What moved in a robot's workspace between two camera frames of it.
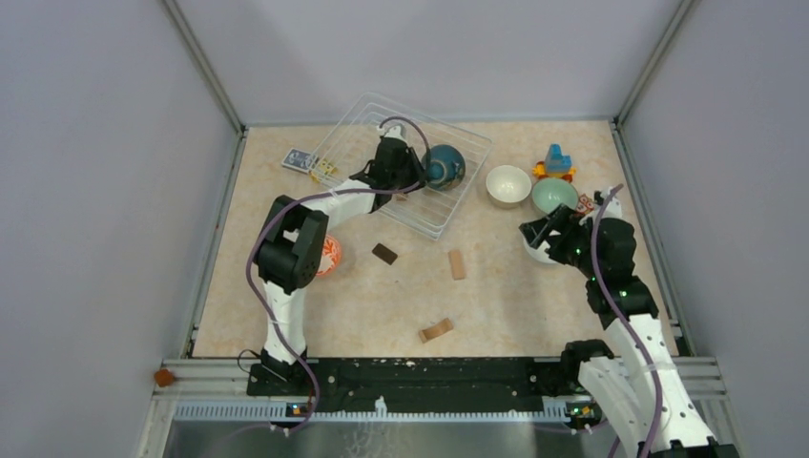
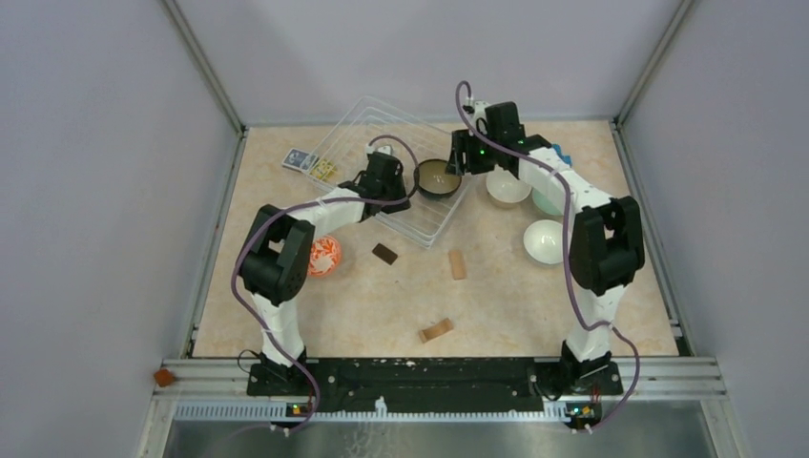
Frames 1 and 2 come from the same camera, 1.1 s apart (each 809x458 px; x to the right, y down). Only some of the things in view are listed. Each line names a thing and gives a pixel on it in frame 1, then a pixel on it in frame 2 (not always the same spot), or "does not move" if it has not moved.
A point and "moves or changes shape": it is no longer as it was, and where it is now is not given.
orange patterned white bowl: (331, 256) does not move
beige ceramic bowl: (507, 185) does not move
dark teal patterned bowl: (446, 167) moves or changes shape
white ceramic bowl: (540, 252) does not move
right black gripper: (562, 219) to (462, 143)
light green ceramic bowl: (549, 192) does not move
